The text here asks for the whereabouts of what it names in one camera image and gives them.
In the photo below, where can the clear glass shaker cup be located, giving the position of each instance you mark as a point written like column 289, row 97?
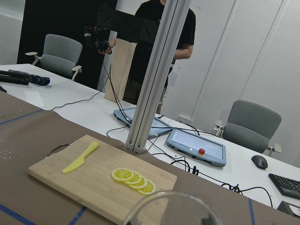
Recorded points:
column 172, row 208

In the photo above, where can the light wooden board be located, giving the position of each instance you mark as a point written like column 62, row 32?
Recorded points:
column 119, row 70

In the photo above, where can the teach pendant with red button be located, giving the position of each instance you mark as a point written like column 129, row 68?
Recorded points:
column 197, row 147

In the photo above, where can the back lemon slice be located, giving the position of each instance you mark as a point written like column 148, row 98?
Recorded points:
column 149, row 189

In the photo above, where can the bamboo cutting board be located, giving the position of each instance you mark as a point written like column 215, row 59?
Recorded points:
column 92, row 185

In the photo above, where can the yellow plastic knife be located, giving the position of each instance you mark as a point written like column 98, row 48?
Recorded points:
column 81, row 159

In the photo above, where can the grey office chair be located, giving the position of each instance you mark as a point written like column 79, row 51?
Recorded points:
column 252, row 126
column 60, row 56

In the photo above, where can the black computer mouse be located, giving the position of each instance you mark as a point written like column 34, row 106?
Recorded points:
column 259, row 161

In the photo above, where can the black keyboard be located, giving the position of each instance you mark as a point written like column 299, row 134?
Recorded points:
column 286, row 186

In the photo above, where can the aluminium frame post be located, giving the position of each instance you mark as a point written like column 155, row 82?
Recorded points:
column 168, row 34

